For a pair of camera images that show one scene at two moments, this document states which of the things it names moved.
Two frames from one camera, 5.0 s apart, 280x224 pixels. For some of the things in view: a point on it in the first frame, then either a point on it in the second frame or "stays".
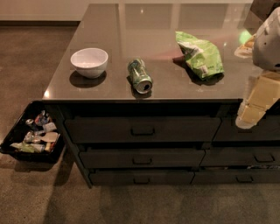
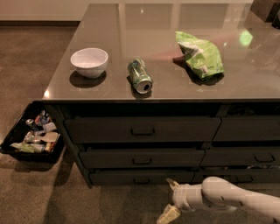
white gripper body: (268, 44) → (180, 199)
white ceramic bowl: (89, 62) stays
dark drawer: (139, 177) stays
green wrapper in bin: (32, 148) stays
